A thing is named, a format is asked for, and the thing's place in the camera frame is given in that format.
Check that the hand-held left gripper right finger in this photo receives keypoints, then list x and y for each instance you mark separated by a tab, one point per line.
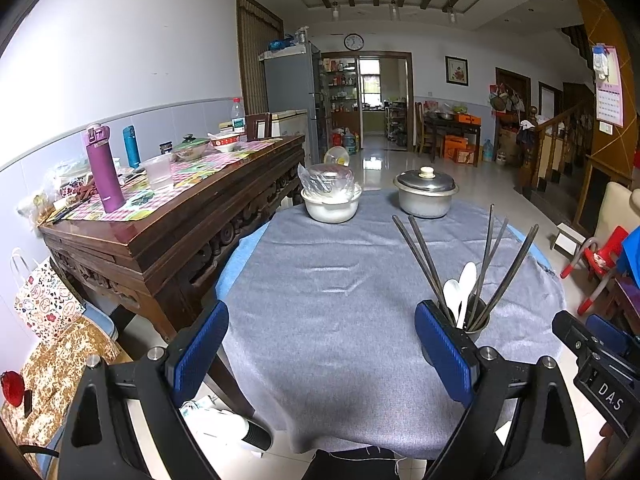
442	355

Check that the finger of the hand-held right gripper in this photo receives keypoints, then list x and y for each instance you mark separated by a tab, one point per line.
572	335
610	332

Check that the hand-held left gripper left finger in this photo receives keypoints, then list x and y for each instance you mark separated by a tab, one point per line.
200	355

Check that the metal utensil cup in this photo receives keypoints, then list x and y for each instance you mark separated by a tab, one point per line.
477	332

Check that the white plastic spoon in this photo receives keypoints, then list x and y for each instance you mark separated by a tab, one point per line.
451	290
468	275

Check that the person's right hand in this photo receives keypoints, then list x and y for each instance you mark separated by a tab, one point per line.
605	460

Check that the dark wooden chair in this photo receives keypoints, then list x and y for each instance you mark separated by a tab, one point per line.
627	300

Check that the blue jacket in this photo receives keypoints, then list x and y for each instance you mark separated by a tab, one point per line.
632	260

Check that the red plastic chair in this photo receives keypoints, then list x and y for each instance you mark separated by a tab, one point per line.
605	255

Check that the white step stool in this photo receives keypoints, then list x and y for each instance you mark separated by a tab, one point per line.
567	242

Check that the grey tablecloth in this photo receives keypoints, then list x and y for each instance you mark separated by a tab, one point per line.
325	335

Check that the beige sofa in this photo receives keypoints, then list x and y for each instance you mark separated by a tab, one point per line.
615	210

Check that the carved wooden sideboard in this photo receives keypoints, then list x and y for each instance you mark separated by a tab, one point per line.
150	240

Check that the gold patterned cushion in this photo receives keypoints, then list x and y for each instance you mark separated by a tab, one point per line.
65	375

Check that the floral shopping bag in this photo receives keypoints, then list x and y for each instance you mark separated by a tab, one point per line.
47	300

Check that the aluminium pot lid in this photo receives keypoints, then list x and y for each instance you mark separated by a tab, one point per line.
425	182

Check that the checkered table runner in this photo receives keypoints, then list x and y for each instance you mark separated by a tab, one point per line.
200	172

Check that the white pot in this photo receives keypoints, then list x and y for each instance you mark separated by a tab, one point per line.
330	210

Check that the clear plastic container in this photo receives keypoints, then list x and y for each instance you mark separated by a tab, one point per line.
158	172

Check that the red round object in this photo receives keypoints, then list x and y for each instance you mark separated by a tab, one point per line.
11	387

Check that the wooden stair railing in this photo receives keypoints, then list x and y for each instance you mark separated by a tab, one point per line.
550	140

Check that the blue water jug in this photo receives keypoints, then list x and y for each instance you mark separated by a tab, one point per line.
488	151

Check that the purple thermos bottle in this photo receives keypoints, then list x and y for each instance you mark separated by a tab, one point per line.
106	175

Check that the orange cardboard boxes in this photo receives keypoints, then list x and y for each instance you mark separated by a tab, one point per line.
460	150

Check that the bowl with glass lid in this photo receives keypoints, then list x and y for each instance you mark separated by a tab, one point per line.
190	149

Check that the clear plastic bag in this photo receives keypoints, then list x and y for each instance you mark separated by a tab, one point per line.
325	180

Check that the red patterned bowl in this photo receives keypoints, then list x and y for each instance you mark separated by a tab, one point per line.
224	143

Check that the teal thermos bottle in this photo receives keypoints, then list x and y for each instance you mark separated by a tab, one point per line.
132	147

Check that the dark wooden side table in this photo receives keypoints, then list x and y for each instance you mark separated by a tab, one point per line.
452	125

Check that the large clear water jug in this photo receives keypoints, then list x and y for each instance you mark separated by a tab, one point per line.
350	142

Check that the wooden chair back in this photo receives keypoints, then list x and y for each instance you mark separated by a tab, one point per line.
250	127

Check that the clear bottle with red cap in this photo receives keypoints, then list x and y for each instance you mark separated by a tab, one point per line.
238	117

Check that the white chest freezer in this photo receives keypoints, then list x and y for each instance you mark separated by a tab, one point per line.
289	122

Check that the kitchen shelf cabinet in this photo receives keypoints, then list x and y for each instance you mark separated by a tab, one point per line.
340	90

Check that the grey refrigerator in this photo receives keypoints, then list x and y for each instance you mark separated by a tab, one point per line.
290	85

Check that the pink wall calendar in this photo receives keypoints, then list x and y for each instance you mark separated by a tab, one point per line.
610	105

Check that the framed wall picture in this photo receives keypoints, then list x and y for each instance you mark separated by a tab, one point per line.
457	70

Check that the round wall clock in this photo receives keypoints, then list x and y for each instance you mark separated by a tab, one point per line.
354	42

